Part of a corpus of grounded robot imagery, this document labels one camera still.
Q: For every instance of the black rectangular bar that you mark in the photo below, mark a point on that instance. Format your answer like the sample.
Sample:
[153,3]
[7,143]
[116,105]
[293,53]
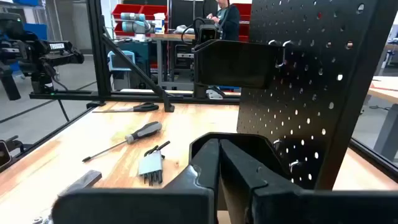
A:
[84,182]

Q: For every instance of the blue storage bin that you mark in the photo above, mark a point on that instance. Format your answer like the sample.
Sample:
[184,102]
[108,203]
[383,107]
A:
[37,31]

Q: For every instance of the wooden top workbench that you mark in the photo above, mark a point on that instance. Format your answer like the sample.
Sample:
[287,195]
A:
[174,36]

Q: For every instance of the red plastic storage bin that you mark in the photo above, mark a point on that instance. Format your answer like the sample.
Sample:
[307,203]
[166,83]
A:
[149,10]
[126,11]
[244,12]
[119,31]

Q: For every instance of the person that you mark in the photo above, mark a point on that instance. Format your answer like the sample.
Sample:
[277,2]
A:
[230,25]

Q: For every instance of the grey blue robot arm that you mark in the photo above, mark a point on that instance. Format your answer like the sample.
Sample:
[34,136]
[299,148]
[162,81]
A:
[133,26]

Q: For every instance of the metal peg hook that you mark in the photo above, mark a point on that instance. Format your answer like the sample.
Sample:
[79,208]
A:
[276,142]
[293,163]
[282,63]

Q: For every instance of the wooden table grey leg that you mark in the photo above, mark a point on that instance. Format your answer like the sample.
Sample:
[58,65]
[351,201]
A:
[388,133]

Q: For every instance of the black tapered pegboard bin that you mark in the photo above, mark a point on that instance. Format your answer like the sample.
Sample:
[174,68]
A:
[233,65]

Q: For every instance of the black perforated pegboard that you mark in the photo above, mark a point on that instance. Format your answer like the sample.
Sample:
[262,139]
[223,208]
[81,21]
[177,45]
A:
[357,93]

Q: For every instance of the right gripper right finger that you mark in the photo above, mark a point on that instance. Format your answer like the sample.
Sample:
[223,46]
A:
[311,208]

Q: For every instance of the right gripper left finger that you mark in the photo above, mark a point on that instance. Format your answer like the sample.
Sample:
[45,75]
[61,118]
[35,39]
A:
[140,208]

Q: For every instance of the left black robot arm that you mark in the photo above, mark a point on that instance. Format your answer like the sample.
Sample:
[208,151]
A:
[62,54]

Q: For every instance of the light blue framed box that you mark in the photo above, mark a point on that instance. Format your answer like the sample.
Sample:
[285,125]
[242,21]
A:
[121,62]

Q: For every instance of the hex key set grey holder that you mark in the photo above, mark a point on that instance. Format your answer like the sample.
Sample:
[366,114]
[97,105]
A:
[150,165]

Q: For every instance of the black table-level camera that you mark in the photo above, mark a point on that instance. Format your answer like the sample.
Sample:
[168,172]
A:
[4,154]

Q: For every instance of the white carton box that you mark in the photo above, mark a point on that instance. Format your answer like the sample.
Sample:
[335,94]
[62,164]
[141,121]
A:
[159,25]

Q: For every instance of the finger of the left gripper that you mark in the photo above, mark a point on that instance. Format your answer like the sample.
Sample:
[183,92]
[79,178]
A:
[9,87]

